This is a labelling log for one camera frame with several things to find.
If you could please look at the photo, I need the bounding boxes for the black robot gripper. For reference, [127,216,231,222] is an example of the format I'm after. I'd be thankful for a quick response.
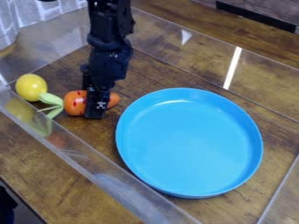
[80,43,133,119]

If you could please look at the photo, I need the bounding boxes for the orange toy carrot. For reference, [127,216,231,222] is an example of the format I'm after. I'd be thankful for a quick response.
[36,89,121,119]

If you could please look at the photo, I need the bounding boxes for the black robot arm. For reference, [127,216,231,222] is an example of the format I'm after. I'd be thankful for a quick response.
[80,0,136,119]

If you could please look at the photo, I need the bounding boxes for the blue round plastic tray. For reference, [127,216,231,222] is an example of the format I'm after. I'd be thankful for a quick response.
[116,87,263,199]

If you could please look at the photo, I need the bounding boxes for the yellow toy lemon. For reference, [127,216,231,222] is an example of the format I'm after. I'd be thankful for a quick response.
[14,73,48,102]

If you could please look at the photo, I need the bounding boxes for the clear acrylic front barrier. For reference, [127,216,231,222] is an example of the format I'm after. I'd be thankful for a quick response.
[0,85,201,224]

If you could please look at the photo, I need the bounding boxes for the clear acrylic barrier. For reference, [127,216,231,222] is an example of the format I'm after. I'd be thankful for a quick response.
[0,85,201,224]
[0,9,299,122]

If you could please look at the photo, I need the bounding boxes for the clear acrylic back barrier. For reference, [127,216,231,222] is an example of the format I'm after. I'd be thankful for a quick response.
[0,9,299,122]

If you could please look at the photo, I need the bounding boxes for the black cable loop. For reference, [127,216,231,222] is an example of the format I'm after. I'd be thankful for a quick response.
[85,31,136,56]

